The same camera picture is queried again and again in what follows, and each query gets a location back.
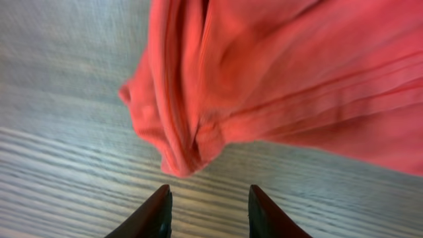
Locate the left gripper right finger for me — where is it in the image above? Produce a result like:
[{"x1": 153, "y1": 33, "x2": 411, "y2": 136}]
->
[{"x1": 248, "y1": 184, "x2": 311, "y2": 238}]

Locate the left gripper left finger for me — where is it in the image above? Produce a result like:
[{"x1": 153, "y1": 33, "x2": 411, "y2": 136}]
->
[{"x1": 105, "y1": 184, "x2": 173, "y2": 238}]

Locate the red printed t-shirt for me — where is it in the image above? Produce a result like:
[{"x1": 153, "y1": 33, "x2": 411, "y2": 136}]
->
[{"x1": 120, "y1": 0, "x2": 422, "y2": 177}]

